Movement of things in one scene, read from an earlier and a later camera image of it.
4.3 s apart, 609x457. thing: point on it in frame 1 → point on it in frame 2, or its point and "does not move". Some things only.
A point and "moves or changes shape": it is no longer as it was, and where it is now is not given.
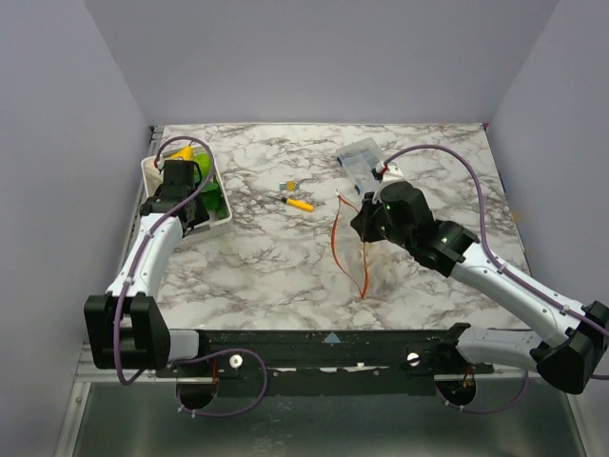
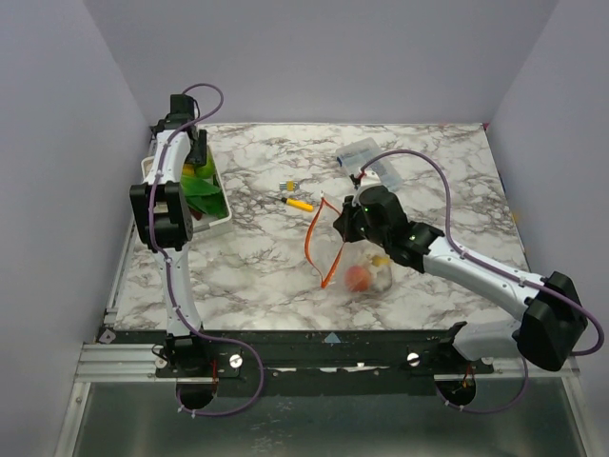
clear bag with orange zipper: [349, 248] moves or changes shape
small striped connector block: [288, 186] does not move
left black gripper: [201, 214] → [197, 155]
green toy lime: [205, 162] does not move
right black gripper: [363, 222] → [346, 225]
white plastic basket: [151, 168] does not move
